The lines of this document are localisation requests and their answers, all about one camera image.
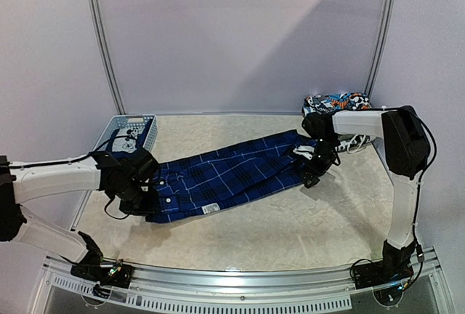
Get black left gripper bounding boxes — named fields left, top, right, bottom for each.
left=112, top=180, right=158, bottom=217

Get blue plaid flannel shirt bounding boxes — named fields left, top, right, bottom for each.
left=145, top=129, right=316, bottom=224

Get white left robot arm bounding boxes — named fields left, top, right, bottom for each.
left=1, top=149, right=160, bottom=281

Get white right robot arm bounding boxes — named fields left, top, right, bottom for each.
left=294, top=106, right=431, bottom=282

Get black white printed folded garment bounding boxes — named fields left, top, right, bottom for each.
left=336, top=134, right=374, bottom=154

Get colourful patterned folded shorts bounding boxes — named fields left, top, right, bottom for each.
left=302, top=92, right=371, bottom=116

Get navy cartoon print t-shirt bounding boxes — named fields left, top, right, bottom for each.
left=104, top=126, right=148, bottom=158

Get light blue perforated plastic basket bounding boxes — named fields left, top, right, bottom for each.
left=95, top=114, right=158, bottom=158

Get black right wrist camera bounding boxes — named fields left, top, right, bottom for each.
left=302, top=113, right=337, bottom=141

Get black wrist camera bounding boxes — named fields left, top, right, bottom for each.
left=302, top=113, right=337, bottom=141
left=130, top=148, right=160, bottom=182

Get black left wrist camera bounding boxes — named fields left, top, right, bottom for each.
left=130, top=148, right=160, bottom=182

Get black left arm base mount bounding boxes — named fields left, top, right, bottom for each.
left=70, top=232, right=134, bottom=289

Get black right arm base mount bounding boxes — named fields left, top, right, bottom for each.
left=349, top=238, right=425, bottom=291

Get aluminium front frame rail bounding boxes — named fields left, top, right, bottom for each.
left=31, top=249, right=455, bottom=313

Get right aluminium corner post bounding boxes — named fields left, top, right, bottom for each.
left=364, top=0, right=395, bottom=97

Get aluminium corner post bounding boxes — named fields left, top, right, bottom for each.
left=364, top=0, right=395, bottom=97
left=89, top=0, right=126, bottom=115

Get left aluminium corner post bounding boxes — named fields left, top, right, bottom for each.
left=89, top=0, right=126, bottom=115

